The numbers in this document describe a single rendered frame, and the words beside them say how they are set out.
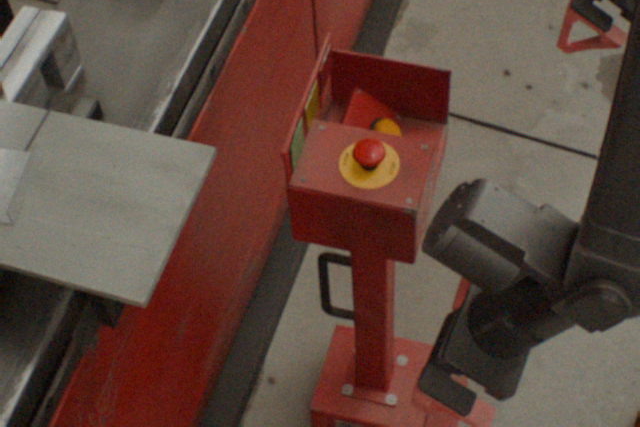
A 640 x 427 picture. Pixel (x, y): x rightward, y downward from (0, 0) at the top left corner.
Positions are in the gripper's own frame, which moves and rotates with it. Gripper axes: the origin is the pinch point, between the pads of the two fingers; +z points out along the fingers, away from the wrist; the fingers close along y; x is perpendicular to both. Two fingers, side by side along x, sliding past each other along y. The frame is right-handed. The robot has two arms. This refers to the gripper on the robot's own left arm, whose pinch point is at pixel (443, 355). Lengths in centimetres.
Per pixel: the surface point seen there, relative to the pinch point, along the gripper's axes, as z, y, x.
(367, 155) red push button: 25.5, -30.8, -8.9
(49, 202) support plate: 17.6, -1.1, -35.5
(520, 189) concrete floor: 94, -93, 35
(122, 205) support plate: 14.5, -3.4, -29.4
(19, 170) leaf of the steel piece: 19.6, -3.2, -39.8
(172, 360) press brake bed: 63, -11, -14
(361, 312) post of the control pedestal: 65, -34, 8
